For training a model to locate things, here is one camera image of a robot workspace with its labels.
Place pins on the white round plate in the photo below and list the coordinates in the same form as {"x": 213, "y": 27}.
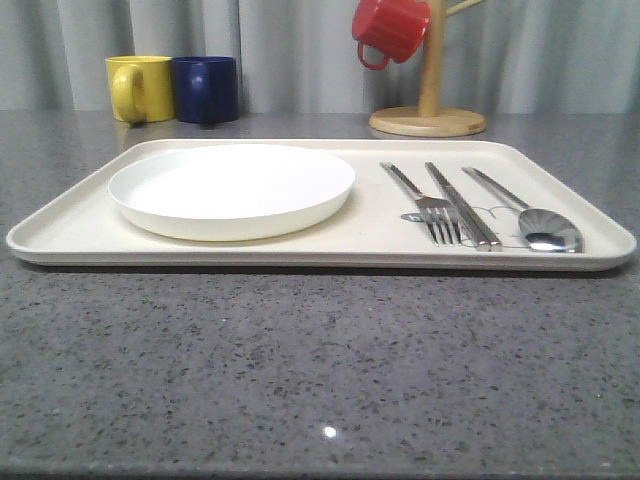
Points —
{"x": 232, "y": 192}

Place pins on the silver chopstick pair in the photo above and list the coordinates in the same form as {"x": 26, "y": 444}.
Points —
{"x": 477, "y": 230}

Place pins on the silver spoon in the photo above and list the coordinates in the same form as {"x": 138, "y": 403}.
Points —
{"x": 543, "y": 230}

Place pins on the beige rabbit serving tray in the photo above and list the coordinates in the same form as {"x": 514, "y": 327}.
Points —
{"x": 376, "y": 227}

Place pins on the wooden mug tree stand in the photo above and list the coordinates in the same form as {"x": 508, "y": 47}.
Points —
{"x": 428, "y": 118}

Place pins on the dark blue mug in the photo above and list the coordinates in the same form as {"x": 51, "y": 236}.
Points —
{"x": 205, "y": 89}

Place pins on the red mug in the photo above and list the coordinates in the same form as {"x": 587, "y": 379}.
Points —
{"x": 389, "y": 30}

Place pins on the yellow mug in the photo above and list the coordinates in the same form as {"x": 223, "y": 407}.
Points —
{"x": 140, "y": 88}

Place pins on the grey curtain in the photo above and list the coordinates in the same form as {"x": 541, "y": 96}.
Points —
{"x": 515, "y": 57}

